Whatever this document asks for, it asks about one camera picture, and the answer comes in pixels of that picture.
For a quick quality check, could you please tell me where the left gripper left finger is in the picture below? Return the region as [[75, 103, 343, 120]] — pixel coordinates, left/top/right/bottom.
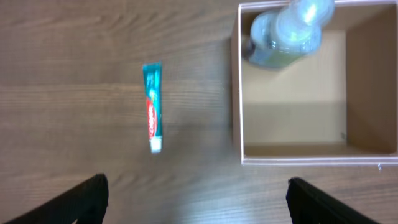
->
[[6, 174, 109, 224]]

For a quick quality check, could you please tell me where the green Colgate toothpaste tube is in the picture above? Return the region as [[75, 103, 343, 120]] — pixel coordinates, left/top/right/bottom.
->
[[142, 61, 163, 154]]

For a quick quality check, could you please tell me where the open cardboard box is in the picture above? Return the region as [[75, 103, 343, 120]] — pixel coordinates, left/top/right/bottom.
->
[[231, 1, 397, 166]]

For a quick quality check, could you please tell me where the clear pump bottle blue liquid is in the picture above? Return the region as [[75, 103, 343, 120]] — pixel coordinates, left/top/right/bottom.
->
[[245, 0, 335, 69]]

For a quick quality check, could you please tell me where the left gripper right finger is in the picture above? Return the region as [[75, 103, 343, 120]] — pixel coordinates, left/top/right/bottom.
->
[[286, 177, 377, 224]]

